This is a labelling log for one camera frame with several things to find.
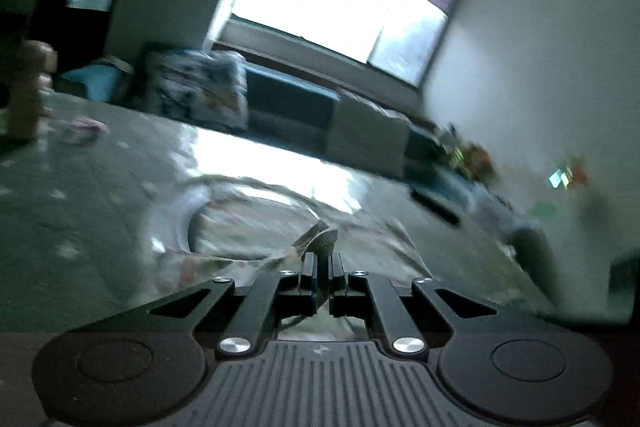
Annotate orange plush toy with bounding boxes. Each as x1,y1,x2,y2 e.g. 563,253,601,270
470,144,502,180

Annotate black remote control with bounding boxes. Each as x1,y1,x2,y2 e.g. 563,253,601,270
409,186,462,226

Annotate plain white pillow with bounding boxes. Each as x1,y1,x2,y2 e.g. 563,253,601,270
327,92,412,176

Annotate butterfly print pillow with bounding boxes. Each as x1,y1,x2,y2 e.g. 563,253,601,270
142,47,249,134

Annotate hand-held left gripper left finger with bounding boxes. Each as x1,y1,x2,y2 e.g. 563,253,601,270
65,252,319,356

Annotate pale printed pants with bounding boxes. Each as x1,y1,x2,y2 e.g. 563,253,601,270
150,207,437,340

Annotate paper pinwheel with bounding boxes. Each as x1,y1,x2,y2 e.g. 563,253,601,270
530,154,590,220

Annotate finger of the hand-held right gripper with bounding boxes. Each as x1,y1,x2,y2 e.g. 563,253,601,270
610,257,640,324

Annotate clear plastic storage box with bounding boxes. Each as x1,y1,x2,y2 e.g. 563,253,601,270
475,192,551,260

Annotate teal sofa bench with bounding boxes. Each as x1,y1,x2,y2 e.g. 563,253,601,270
55,42,501,190

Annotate blue cushion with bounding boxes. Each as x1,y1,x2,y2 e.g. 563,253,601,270
55,59,133,105

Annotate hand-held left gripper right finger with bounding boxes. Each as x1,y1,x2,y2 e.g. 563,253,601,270
327,252,543,356

